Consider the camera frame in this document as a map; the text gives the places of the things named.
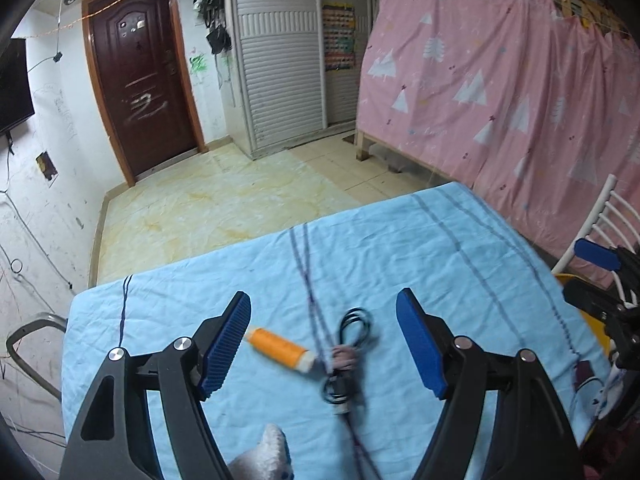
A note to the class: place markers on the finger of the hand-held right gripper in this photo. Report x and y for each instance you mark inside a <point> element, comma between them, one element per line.
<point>590,300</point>
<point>595,254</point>

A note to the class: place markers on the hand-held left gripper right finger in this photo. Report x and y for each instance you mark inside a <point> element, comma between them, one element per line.
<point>420,340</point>

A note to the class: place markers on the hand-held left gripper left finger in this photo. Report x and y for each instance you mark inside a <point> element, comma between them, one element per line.
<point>225,345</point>

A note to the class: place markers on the yellow bin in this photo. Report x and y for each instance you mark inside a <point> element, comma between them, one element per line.
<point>597,332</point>

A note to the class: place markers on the orange thread spool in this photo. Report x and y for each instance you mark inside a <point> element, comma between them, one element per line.
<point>275,345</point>

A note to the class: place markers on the white patterned cloth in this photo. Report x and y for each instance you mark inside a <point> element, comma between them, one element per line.
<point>595,395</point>

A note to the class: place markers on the white chair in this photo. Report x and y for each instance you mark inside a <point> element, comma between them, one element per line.
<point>609,185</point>

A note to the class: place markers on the light blue bed sheet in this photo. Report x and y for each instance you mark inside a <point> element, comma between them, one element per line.
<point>400,240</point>

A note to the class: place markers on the white plush item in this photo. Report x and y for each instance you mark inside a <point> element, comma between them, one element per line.
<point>267,455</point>

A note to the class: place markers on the pink tree print curtain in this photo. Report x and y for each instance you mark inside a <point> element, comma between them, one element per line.
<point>500,110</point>

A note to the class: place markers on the white slatted wardrobe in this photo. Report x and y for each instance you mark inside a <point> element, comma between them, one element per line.
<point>280,85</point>

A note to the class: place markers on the dark brown door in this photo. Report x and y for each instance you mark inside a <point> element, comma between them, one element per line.
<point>145,85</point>

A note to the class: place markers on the black hanging bags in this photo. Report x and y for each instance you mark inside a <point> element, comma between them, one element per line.
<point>217,37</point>

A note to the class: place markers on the colourful chart poster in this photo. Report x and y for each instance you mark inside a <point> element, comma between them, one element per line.
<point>339,35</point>

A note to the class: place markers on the grey metal chair frame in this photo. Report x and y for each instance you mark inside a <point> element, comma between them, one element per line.
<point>37,321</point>

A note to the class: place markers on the dark wall box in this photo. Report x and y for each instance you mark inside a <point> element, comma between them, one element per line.
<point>46,165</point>

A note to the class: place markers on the black wall television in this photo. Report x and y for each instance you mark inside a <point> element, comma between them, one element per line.
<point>12,90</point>

